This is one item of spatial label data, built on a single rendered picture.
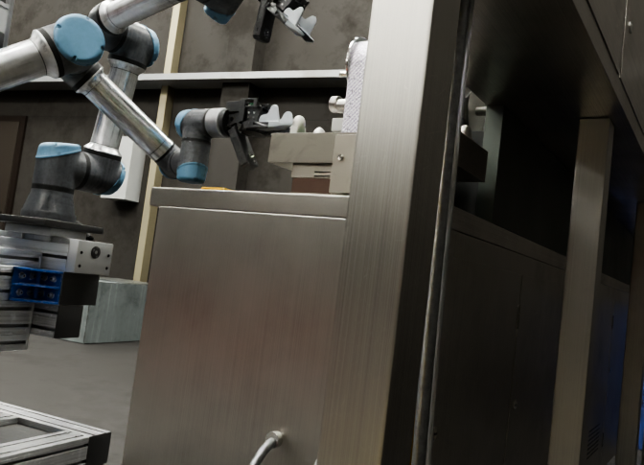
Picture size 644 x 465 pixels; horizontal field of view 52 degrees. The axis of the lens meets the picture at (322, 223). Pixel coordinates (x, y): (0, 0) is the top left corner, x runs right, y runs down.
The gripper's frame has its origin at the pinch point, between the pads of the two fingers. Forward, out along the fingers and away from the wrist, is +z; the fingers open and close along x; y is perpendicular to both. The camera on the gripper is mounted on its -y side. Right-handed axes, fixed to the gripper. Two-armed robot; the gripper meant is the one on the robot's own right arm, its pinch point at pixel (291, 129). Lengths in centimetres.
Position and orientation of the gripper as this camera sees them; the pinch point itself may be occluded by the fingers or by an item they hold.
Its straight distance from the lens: 157.8
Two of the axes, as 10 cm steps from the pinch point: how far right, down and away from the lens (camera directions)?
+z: 8.5, 0.6, -5.3
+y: 1.2, -9.9, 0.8
